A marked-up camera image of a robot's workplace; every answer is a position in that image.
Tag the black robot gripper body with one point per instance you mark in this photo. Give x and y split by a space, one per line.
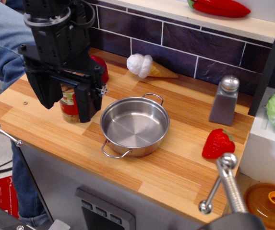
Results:
62 43

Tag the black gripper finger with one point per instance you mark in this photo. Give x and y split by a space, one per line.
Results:
46 88
88 101

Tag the almond jar with red label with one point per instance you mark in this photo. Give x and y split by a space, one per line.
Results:
68 105

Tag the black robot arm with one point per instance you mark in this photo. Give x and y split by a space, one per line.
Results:
60 55

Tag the stainless steel pot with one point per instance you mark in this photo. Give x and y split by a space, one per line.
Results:
134 126

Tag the orange pot lid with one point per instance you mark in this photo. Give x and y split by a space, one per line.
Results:
260 201

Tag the red toy object behind jar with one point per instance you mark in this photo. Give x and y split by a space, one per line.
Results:
101 62

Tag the person in blue jeans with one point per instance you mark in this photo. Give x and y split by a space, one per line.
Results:
13 33

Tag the toy ice cream cone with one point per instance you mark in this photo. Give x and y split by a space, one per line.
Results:
143 66

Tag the grey oven control panel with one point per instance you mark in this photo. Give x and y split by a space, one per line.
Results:
99 214

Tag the red box on floor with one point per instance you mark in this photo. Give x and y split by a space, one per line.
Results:
8 196

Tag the grey salt shaker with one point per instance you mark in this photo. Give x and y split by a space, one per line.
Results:
225 101

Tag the red toy strawberry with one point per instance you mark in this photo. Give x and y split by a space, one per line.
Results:
218 143

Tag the right metal clamp screw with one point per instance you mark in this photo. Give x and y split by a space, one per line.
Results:
225 165

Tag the red toy chili pepper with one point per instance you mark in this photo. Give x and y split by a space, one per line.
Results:
227 8

